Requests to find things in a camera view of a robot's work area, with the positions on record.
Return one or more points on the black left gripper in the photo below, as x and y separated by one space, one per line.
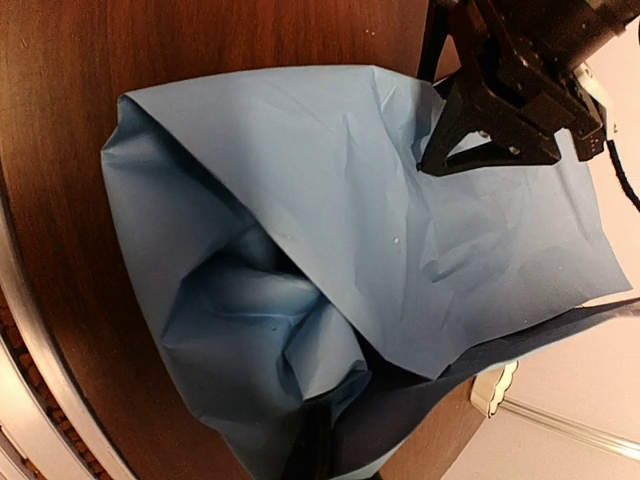
522 78

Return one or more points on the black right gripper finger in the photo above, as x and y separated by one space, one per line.
310 458

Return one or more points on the blue wrapping paper sheet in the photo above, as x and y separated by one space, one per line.
287 255

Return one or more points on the white scalloped bowl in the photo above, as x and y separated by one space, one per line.
489 388

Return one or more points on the right aluminium frame post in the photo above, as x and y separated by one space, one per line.
576 431

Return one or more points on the aluminium front rail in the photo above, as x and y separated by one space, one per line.
42 411

